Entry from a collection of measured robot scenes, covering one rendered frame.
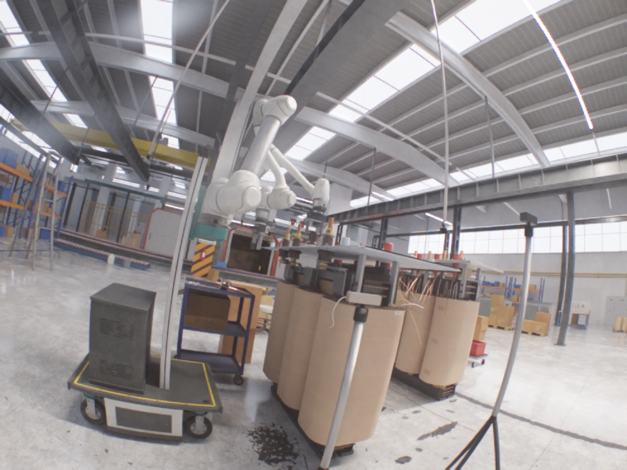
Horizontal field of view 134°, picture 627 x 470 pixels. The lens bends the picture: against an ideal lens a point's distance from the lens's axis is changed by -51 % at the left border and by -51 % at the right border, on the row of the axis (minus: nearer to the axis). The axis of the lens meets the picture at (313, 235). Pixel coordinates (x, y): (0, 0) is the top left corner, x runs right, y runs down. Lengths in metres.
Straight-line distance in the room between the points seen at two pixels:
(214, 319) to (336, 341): 1.32
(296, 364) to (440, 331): 1.63
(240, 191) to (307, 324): 1.00
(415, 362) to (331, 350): 1.94
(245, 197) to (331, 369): 0.98
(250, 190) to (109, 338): 1.10
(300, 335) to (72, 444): 1.64
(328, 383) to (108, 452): 1.33
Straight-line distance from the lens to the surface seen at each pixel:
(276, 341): 2.29
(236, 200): 1.26
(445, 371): 3.05
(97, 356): 1.67
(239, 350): 3.17
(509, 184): 10.16
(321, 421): 1.64
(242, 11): 11.68
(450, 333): 2.95
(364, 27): 4.41
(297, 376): 1.93
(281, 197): 1.51
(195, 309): 2.43
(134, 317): 1.53
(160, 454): 1.77
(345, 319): 1.41
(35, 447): 1.81
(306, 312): 1.81
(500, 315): 11.44
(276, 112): 1.54
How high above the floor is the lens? 1.22
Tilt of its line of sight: 8 degrees up
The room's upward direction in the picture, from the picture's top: 10 degrees clockwise
